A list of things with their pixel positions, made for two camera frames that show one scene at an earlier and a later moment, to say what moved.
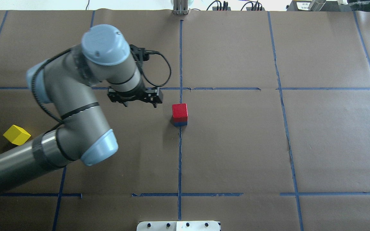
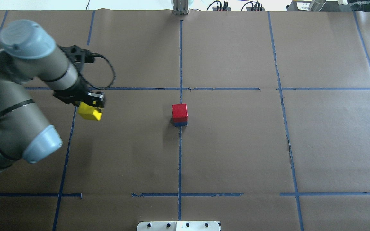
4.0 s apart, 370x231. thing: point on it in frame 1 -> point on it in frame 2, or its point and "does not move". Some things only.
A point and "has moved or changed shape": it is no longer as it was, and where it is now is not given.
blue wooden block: x=180 y=124 does not move
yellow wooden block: x=17 y=135 has moved or changed shape
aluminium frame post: x=180 y=7 does not move
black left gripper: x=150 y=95 -> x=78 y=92
